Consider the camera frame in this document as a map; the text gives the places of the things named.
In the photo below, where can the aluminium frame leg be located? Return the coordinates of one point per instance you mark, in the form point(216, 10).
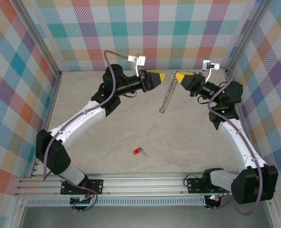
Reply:
point(273, 213)
point(19, 213)

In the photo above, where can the white camera bracket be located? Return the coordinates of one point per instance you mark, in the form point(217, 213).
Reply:
point(132, 58)
point(215, 66)

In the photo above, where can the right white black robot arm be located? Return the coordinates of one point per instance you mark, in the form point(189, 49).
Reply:
point(237, 142)

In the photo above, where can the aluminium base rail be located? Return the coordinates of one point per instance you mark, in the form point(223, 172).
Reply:
point(142, 185)

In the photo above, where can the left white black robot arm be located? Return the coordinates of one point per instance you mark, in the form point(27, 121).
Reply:
point(78, 121)

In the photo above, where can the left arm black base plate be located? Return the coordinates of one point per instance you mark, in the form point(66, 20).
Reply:
point(95, 185)

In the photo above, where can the aluminium corner post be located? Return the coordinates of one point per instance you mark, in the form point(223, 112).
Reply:
point(247, 35)
point(39, 35)

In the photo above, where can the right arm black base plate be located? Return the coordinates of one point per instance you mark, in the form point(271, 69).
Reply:
point(195, 185)

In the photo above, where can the left white camera bracket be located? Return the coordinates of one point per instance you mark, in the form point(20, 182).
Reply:
point(132, 58)

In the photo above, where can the red-capped key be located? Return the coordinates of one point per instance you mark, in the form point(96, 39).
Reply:
point(136, 151)

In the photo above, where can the right white camera bracket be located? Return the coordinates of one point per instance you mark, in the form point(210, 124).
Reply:
point(215, 66)

